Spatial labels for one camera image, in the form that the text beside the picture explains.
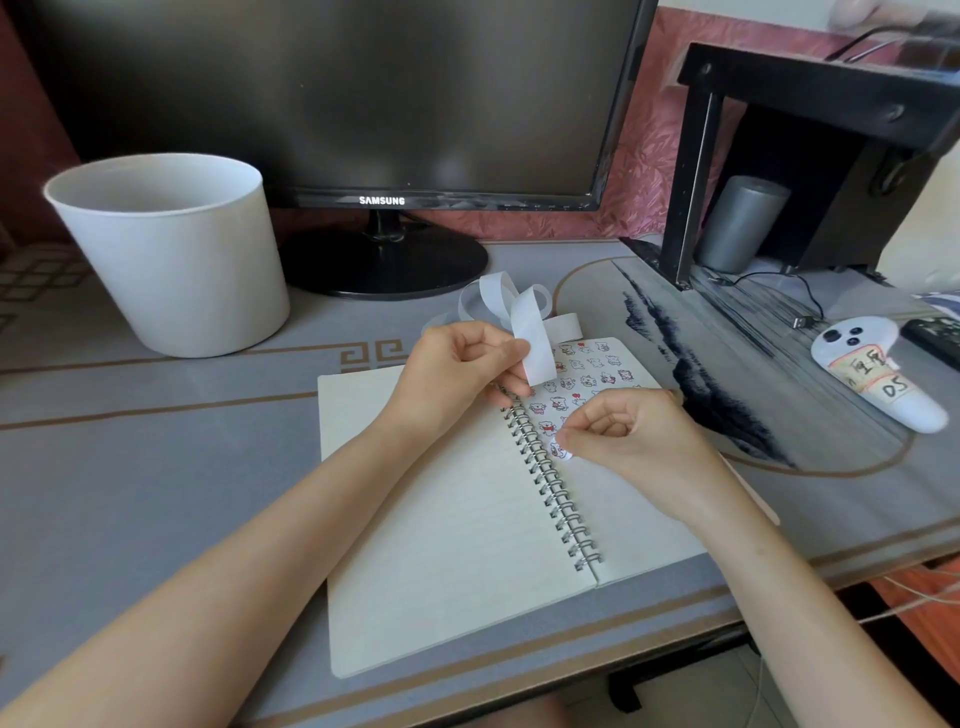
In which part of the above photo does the person's right forearm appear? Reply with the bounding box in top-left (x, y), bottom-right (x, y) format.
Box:
top-left (693, 487), bottom-right (950, 728)

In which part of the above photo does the white plastic waste bin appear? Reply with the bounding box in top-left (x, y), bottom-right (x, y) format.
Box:
top-left (42, 153), bottom-right (291, 359)

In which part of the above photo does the person's right leg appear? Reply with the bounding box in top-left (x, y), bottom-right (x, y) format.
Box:
top-left (479, 693), bottom-right (575, 728)

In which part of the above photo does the person's left hand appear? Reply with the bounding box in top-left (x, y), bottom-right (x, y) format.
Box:
top-left (386, 320), bottom-right (535, 442)

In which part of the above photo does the black computer monitor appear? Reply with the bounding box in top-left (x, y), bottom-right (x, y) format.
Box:
top-left (7, 0), bottom-right (660, 301)

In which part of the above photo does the black shelf frame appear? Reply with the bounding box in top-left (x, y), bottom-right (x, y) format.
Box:
top-left (620, 42), bottom-right (960, 290)

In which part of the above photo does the thin white cable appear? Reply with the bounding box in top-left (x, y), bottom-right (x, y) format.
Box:
top-left (749, 566), bottom-right (960, 728)

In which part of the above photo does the black desk frame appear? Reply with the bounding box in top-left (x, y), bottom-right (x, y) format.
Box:
top-left (605, 671), bottom-right (643, 714)

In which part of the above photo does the orange woven bag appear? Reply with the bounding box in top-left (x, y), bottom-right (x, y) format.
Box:
top-left (869, 558), bottom-right (960, 676)

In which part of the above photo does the black cable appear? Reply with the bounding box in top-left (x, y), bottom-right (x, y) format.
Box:
top-left (712, 268), bottom-right (826, 330)

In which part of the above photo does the white sticker strip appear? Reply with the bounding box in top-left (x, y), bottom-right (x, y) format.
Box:
top-left (419, 271), bottom-right (585, 385)

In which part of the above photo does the cream spiral notebook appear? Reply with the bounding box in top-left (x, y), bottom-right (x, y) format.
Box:
top-left (317, 337), bottom-right (781, 680)

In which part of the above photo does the person's right hand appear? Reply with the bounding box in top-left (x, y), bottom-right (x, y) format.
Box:
top-left (554, 388), bottom-right (740, 528)

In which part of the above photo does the grey patterned desk mat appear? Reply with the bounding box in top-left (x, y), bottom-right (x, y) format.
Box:
top-left (0, 236), bottom-right (960, 728)

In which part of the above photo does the grey cylindrical speaker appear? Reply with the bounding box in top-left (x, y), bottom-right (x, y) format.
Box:
top-left (695, 176), bottom-right (793, 274)

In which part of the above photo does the white labelled VR controller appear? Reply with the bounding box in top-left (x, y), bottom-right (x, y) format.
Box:
top-left (809, 316), bottom-right (950, 435)

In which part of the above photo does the black wire frame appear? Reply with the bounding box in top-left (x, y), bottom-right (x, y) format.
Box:
top-left (824, 20), bottom-right (946, 63)

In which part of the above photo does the person's left forearm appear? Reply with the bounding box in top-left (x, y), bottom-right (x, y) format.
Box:
top-left (0, 416), bottom-right (451, 728)

